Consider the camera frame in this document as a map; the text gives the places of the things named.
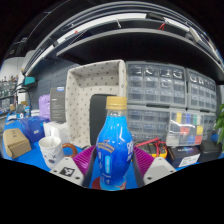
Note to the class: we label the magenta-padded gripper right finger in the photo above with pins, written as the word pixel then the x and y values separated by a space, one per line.
pixel 158 170

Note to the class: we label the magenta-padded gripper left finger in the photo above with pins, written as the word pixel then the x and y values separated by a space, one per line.
pixel 68 171

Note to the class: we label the blue drink bottle gold cap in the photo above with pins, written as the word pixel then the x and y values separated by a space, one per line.
pixel 115 150

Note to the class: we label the yellow multimeter red leads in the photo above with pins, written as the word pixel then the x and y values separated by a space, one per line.
pixel 156 150

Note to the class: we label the black box white label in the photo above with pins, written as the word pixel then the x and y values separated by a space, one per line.
pixel 183 156

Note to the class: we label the white product box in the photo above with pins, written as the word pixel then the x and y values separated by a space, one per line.
pixel 56 130

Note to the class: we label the grey small-parts drawer cabinet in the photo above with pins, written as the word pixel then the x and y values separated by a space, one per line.
pixel 148 125
pixel 210 121

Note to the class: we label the clear box colourful parts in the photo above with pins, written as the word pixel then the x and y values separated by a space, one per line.
pixel 185 128

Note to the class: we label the black zip case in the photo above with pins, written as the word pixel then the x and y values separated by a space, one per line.
pixel 210 151

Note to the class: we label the blue carton box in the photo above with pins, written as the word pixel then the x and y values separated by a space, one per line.
pixel 33 129

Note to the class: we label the brown cardboard box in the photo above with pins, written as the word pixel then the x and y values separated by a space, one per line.
pixel 16 143

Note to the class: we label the black flat product box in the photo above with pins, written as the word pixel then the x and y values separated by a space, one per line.
pixel 57 105

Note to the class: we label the purple plastic bag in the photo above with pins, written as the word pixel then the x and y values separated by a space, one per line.
pixel 44 107

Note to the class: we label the white dotted fabric storage bin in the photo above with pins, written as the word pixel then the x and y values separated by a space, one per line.
pixel 80 100

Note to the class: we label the teal desk device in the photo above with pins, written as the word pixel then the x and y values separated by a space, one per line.
pixel 29 81

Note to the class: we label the grey overhead workbench shelf unit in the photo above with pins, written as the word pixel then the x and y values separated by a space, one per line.
pixel 126 40

